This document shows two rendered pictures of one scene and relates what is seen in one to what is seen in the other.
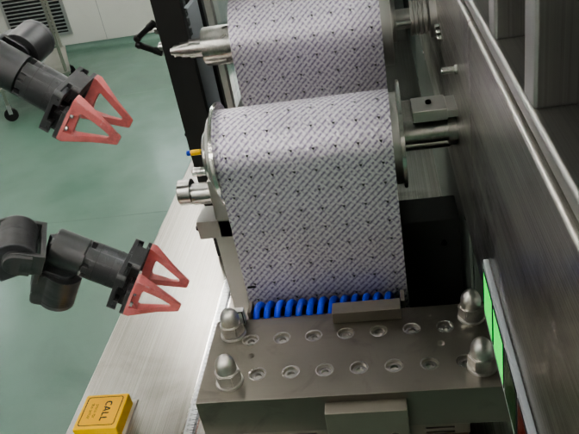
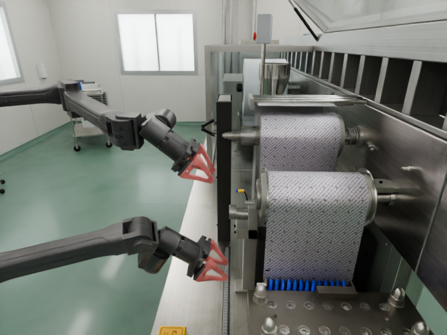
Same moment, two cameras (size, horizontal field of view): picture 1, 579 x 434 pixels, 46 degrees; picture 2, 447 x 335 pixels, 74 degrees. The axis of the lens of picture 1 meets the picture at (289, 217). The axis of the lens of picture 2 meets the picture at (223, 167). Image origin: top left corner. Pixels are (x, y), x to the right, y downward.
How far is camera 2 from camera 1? 38 cm
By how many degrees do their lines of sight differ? 11
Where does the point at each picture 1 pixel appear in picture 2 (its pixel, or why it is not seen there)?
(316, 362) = (317, 325)
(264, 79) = (274, 156)
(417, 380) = not seen: outside the picture
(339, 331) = (323, 304)
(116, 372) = (172, 309)
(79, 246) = (176, 238)
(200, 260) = not seen: hidden behind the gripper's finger
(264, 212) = (287, 230)
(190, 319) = not seen: hidden behind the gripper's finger
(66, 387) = (97, 292)
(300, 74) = (293, 156)
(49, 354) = (88, 272)
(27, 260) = (149, 245)
